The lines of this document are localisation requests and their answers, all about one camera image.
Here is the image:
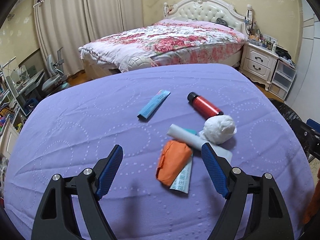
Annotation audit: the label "white plastic drawer unit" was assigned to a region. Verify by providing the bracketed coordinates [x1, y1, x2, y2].
[268, 57, 296, 101]

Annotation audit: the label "blue paper packet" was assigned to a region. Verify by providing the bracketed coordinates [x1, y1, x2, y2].
[137, 90, 170, 120]

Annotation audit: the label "orange crumpled wrapper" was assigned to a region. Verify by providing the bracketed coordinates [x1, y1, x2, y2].
[156, 140, 193, 187]

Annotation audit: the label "bed with white headboard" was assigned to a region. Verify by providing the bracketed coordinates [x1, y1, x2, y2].
[81, 0, 247, 79]

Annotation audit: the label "white sliding wardrobe door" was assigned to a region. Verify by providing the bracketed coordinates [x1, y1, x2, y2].
[285, 0, 320, 122]

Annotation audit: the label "floral pink bedspread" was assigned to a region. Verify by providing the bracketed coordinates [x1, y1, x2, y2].
[79, 20, 246, 73]

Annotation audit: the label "white nightstand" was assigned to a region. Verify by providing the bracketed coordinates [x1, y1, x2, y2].
[239, 42, 279, 91]

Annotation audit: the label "black trash bin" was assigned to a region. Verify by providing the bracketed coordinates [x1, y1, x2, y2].
[270, 99, 301, 126]

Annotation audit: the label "grey office chair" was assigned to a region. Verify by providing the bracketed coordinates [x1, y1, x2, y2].
[42, 47, 71, 96]

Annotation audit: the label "purple table cloth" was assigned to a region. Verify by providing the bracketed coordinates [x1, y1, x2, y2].
[4, 64, 314, 239]

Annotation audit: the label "white rolled paper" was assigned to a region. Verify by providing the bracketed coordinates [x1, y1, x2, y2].
[167, 124, 233, 163]

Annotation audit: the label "white printed sachet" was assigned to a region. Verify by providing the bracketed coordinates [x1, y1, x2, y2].
[170, 155, 193, 194]

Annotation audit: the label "white crumpled tissue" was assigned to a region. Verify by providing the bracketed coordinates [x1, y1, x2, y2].
[199, 115, 237, 145]

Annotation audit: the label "red bottle black cap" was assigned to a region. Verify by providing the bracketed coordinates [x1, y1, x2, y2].
[187, 92, 224, 120]

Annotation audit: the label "beige curtains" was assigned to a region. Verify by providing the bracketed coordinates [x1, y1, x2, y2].
[34, 0, 143, 76]

